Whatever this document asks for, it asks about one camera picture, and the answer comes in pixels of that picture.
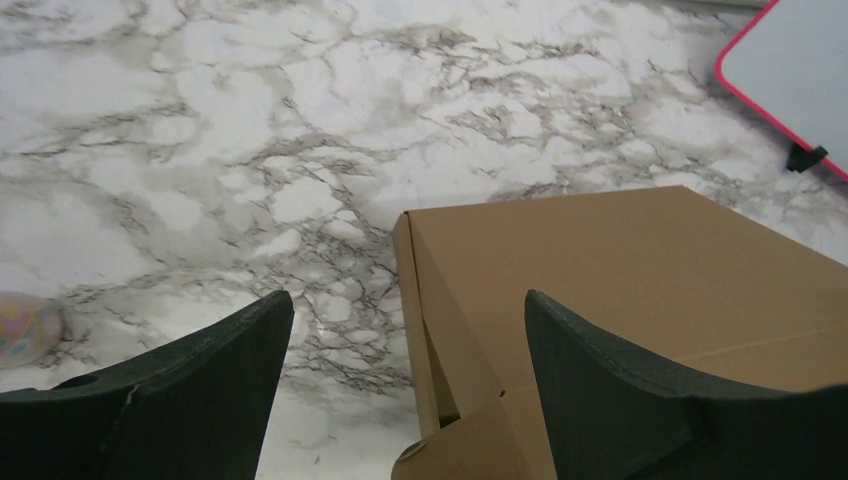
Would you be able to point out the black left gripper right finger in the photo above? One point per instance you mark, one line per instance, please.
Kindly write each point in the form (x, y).
(615, 410)

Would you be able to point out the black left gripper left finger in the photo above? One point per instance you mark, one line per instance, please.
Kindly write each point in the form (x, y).
(195, 408)

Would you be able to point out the brown cardboard box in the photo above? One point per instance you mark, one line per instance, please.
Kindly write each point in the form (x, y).
(664, 268)

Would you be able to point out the pink capped small bottle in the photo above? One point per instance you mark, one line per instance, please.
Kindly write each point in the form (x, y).
(30, 327)

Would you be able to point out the black whiteboard stand clip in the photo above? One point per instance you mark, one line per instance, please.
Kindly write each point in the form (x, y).
(800, 159)

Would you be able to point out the pink framed whiteboard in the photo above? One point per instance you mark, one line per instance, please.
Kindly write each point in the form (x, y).
(789, 64)

